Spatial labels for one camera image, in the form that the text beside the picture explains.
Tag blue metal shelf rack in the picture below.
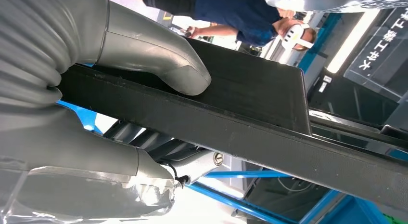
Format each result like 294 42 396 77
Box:
56 100 391 224

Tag person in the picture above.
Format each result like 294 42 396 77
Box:
122 0 318 53

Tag white VR headset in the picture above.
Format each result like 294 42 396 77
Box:
282 24 315 50

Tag dark sign white characters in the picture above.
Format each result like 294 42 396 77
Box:
344 7 408 103

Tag long white light strip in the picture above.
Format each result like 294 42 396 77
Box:
326 9 382 74

